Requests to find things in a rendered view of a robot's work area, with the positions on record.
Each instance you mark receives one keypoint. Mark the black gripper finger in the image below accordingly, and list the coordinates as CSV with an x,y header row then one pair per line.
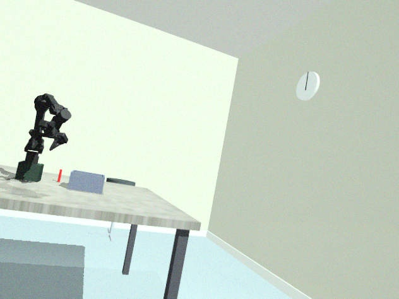
x,y
57,142
35,140

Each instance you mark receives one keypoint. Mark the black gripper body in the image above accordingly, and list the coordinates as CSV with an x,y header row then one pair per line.
x,y
49,134

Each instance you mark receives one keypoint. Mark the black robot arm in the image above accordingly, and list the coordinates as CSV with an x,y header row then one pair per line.
x,y
43,103

